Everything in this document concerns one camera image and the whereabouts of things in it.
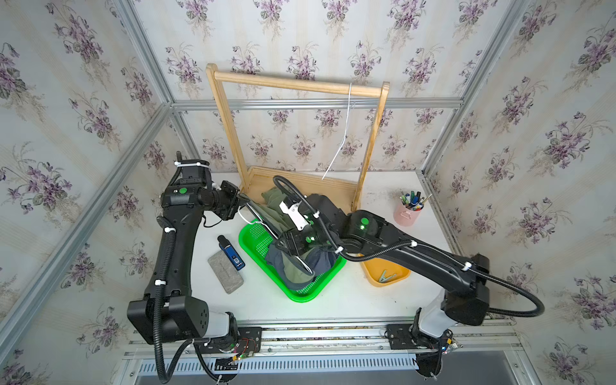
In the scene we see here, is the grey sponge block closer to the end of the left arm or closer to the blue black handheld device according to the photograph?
the blue black handheld device

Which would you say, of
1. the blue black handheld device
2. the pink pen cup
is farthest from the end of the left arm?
the pink pen cup

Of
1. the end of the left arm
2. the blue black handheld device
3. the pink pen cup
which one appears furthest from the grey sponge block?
the pink pen cup

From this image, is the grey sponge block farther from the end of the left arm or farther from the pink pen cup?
the pink pen cup

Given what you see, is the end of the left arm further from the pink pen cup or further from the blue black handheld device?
the pink pen cup

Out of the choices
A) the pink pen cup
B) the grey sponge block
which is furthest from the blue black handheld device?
the pink pen cup

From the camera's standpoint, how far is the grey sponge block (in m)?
0.84

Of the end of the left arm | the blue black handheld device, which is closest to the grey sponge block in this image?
the blue black handheld device

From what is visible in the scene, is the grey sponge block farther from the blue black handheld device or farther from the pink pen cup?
the pink pen cup

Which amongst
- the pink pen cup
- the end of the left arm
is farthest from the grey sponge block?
the pink pen cup

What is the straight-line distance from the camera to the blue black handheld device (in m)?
0.88
